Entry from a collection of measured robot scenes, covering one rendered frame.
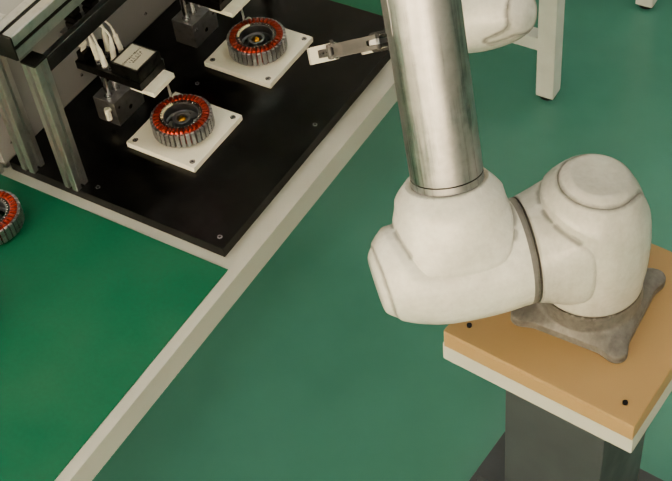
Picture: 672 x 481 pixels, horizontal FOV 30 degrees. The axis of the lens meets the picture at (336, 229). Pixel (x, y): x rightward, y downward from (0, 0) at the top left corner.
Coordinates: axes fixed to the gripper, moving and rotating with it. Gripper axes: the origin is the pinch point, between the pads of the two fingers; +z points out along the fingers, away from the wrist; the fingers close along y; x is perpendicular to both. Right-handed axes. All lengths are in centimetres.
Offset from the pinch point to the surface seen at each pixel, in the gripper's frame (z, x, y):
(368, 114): -1.7, -12.3, 2.2
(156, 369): -1, -42, -54
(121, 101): 28.1, -0.9, -29.0
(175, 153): 17.3, -11.8, -28.0
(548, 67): 33, -14, 109
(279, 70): 13.0, -1.2, -3.4
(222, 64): 22.4, 2.1, -8.7
